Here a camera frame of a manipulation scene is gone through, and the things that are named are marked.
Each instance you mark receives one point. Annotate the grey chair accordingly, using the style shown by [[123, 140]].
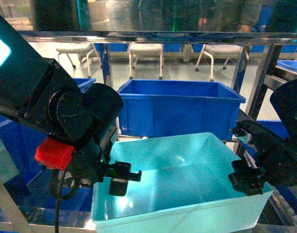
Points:
[[145, 52]]

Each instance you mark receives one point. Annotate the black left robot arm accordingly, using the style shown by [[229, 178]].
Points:
[[37, 92]]

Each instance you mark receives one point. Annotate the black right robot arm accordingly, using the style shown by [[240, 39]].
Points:
[[279, 136]]

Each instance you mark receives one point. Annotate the stainless left shelf rack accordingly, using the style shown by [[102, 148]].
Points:
[[162, 156]]

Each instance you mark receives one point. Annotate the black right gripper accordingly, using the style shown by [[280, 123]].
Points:
[[247, 179]]

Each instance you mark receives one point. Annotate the red block on arm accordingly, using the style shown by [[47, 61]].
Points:
[[54, 154]]

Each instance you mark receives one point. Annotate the blue bin far left middle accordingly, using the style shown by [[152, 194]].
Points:
[[84, 83]]

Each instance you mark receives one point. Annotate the blue bin behind teal bin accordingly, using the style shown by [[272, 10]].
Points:
[[157, 108]]

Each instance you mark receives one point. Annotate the teal plastic bin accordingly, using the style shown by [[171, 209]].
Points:
[[184, 188]]

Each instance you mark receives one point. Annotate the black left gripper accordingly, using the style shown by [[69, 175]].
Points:
[[90, 164]]

